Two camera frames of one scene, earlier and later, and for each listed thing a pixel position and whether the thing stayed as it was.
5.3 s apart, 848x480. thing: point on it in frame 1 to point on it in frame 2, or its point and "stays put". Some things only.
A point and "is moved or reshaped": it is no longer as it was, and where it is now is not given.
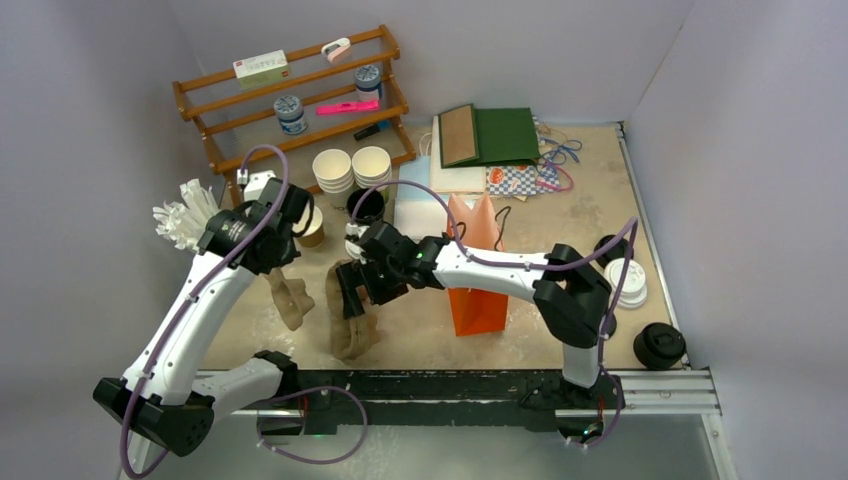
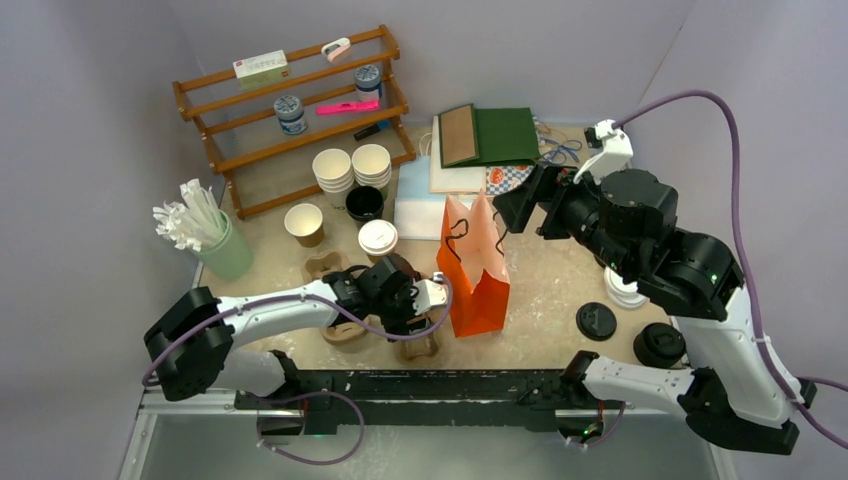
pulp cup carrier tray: x=354 y=337 is moved or reshaped
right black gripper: x=350 y=273 to x=517 y=205
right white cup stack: x=371 y=166 stays put
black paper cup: x=370 y=208 stays put
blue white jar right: x=367 y=81 stays put
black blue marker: x=380 y=126 stays put
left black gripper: x=293 y=253 to x=399 y=324
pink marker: x=347 y=107 stays put
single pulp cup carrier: x=290 y=298 is moved or reshaped
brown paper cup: x=315 y=234 stays put
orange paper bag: x=476 y=312 stays put
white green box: x=262 y=69 stays put
